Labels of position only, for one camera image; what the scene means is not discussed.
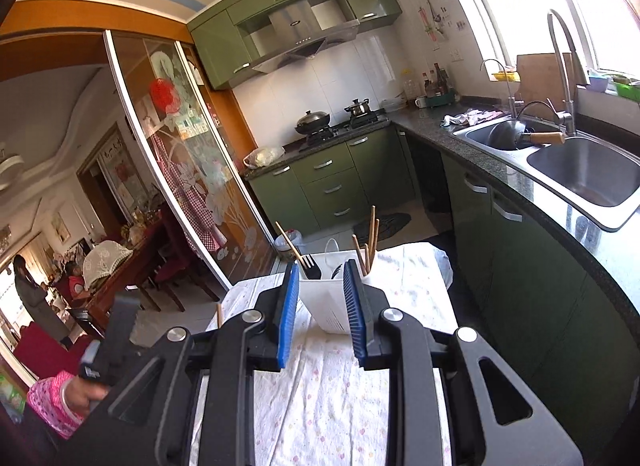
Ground dark wooden chopstick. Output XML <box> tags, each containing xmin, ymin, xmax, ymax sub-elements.
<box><xmin>363</xmin><ymin>243</ymin><xmax>371</xmax><ymax>274</ymax></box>

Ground pink floral sleeve forearm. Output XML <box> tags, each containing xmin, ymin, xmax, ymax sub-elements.
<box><xmin>27</xmin><ymin>371</ymin><xmax>88</xmax><ymax>440</ymax></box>

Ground person's left hand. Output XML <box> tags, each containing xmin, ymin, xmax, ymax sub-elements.
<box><xmin>62</xmin><ymin>376</ymin><xmax>110</xmax><ymax>417</ymax></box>

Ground wooden chopstick under spoon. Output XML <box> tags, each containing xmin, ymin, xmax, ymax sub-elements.
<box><xmin>352</xmin><ymin>233</ymin><xmax>368</xmax><ymax>276</ymax></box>

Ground white plastic utensil holder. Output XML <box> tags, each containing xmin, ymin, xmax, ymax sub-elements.
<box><xmin>299</xmin><ymin>265</ymin><xmax>349</xmax><ymax>335</ymax></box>

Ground black plastic fork right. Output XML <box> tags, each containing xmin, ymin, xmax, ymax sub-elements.
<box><xmin>331</xmin><ymin>264</ymin><xmax>344</xmax><ymax>279</ymax></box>

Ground black plastic fork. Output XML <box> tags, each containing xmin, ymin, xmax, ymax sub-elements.
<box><xmin>302</xmin><ymin>255</ymin><xmax>322</xmax><ymax>279</ymax></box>
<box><xmin>331</xmin><ymin>264</ymin><xmax>344</xmax><ymax>279</ymax></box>

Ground black plastic fork left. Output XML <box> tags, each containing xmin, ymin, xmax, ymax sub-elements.
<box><xmin>302</xmin><ymin>255</ymin><xmax>322</xmax><ymax>279</ymax></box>

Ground wooden dining table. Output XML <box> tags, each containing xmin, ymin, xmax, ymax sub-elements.
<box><xmin>70</xmin><ymin>221</ymin><xmax>166</xmax><ymax>338</ymax></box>

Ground white spoon in holder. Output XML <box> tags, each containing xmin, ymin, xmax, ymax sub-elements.
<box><xmin>324</xmin><ymin>237</ymin><xmax>341</xmax><ymax>267</ymax></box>

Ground wooden chopstick middle pair thin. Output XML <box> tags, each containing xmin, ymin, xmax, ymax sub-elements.
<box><xmin>370</xmin><ymin>218</ymin><xmax>381</xmax><ymax>261</ymax></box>

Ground seated child in red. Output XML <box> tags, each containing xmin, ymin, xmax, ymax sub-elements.
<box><xmin>65</xmin><ymin>261</ymin><xmax>91</xmax><ymax>300</ymax></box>

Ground dark floor mat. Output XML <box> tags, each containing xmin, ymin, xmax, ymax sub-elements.
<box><xmin>352</xmin><ymin>212</ymin><xmax>411</xmax><ymax>245</ymax></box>

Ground wooden chopstick middle pair thick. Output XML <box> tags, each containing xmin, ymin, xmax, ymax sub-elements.
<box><xmin>367</xmin><ymin>205</ymin><xmax>376</xmax><ymax>247</ymax></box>

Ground standing person in grey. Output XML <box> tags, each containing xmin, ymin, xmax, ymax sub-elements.
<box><xmin>12</xmin><ymin>255</ymin><xmax>73</xmax><ymax>350</ymax></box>

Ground white lace food cover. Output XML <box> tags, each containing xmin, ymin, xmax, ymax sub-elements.
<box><xmin>82</xmin><ymin>241</ymin><xmax>132</xmax><ymax>289</ymax></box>

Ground red checkered apron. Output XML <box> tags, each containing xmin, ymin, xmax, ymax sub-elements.
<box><xmin>149</xmin><ymin>134</ymin><xmax>227</xmax><ymax>253</ymax></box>

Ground floral white tablecloth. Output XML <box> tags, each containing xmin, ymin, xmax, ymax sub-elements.
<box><xmin>186</xmin><ymin>240</ymin><xmax>457</xmax><ymax>466</ymax></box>

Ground dark wooden chair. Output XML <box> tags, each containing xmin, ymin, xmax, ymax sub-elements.
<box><xmin>152</xmin><ymin>203</ymin><xmax>219</xmax><ymax>312</ymax></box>

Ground white plastic bag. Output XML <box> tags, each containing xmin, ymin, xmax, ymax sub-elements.
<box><xmin>243</xmin><ymin>146</ymin><xmax>285</xmax><ymax>170</ymax></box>

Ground gas stove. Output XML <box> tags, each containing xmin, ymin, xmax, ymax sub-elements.
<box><xmin>299</xmin><ymin>111</ymin><xmax>387</xmax><ymax>152</ymax></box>

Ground black wok with lid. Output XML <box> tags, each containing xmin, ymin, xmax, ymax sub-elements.
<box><xmin>295</xmin><ymin>110</ymin><xmax>330</xmax><ymax>135</ymax></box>

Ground steel pot on stove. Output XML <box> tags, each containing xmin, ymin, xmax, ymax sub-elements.
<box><xmin>344</xmin><ymin>98</ymin><xmax>371</xmax><ymax>118</ymax></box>

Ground glass sliding door with flowers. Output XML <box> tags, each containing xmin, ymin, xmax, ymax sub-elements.
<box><xmin>104</xmin><ymin>30</ymin><xmax>277</xmax><ymax>288</ymax></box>

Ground green lower cabinets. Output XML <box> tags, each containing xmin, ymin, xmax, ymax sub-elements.
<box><xmin>246</xmin><ymin>128</ymin><xmax>639</xmax><ymax>465</ymax></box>

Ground green cabinets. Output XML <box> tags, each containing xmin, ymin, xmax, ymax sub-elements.
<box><xmin>188</xmin><ymin>0</ymin><xmax>401</xmax><ymax>90</ymax></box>
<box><xmin>246</xmin><ymin>128</ymin><xmax>639</xmax><ymax>465</ymax></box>

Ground crumpled dish rag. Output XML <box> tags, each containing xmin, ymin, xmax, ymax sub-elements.
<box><xmin>440</xmin><ymin>108</ymin><xmax>504</xmax><ymax>128</ymax></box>

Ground condiment bottles rack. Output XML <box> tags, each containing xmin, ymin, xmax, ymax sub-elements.
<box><xmin>424</xmin><ymin>62</ymin><xmax>456</xmax><ymax>108</ymax></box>

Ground small steel faucet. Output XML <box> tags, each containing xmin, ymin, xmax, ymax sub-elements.
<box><xmin>479</xmin><ymin>57</ymin><xmax>519</xmax><ymax>119</ymax></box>

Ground green upper cabinets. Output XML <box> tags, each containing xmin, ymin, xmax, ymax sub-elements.
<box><xmin>188</xmin><ymin>0</ymin><xmax>401</xmax><ymax>90</ymax></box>

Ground steel range hood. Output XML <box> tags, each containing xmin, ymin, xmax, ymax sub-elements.
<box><xmin>246</xmin><ymin>0</ymin><xmax>360</xmax><ymax>74</ymax></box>

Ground dark granite countertop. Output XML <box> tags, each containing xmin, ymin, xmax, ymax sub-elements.
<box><xmin>242</xmin><ymin>95</ymin><xmax>640</xmax><ymax>347</ymax></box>

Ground stainless double sink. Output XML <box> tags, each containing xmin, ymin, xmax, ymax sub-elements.
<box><xmin>454</xmin><ymin>116</ymin><xmax>639</xmax><ymax>232</ymax></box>

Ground tall steel faucet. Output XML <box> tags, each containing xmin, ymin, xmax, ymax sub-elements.
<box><xmin>547</xmin><ymin>10</ymin><xmax>576</xmax><ymax>137</ymax></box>

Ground wooden cutting board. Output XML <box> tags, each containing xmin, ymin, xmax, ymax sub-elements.
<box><xmin>515</xmin><ymin>53</ymin><xmax>565</xmax><ymax>109</ymax></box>

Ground black pan wooden handle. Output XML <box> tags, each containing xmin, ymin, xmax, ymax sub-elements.
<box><xmin>488</xmin><ymin>120</ymin><xmax>566</xmax><ymax>151</ymax></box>

